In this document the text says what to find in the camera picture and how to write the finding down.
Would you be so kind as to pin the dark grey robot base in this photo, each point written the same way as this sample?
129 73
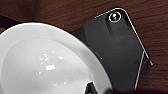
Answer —
116 50

